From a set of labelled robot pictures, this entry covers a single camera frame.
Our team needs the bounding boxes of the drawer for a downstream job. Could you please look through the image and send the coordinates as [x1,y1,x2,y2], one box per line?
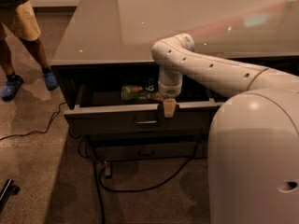
[95,141,200,161]
[64,85,221,136]

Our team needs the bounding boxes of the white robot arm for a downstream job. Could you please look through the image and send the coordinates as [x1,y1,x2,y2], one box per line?
[151,34,299,119]

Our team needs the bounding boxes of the white robot base body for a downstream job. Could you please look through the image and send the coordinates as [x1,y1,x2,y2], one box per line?
[208,89,299,224]

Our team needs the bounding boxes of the dark grey drawer cabinet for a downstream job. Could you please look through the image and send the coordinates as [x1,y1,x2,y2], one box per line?
[51,0,298,160]

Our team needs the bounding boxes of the green snack bag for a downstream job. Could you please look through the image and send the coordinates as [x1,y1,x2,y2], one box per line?
[121,85,164,102]

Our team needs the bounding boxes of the metal cabinet leg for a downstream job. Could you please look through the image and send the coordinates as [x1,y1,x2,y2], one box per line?
[105,161,112,178]

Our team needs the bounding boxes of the blue left shoe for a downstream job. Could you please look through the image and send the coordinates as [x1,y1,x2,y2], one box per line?
[43,72,59,91]

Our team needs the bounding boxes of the blue shoe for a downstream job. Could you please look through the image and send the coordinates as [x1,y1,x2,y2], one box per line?
[43,72,59,91]
[1,76,23,101]

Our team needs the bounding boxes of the blue right shoe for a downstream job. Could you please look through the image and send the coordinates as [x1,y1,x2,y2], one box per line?
[1,76,23,101]

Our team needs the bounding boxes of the person in yellow shorts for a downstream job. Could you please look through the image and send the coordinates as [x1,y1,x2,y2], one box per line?
[0,0,60,102]

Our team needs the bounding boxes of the black object on floor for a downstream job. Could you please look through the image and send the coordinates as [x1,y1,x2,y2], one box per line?
[0,179,20,208]

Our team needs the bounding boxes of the thick black floor cable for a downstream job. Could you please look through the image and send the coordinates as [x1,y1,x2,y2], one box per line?
[92,140,200,224]

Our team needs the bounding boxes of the thin black floor cable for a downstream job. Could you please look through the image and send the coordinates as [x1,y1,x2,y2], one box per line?
[0,101,67,142]

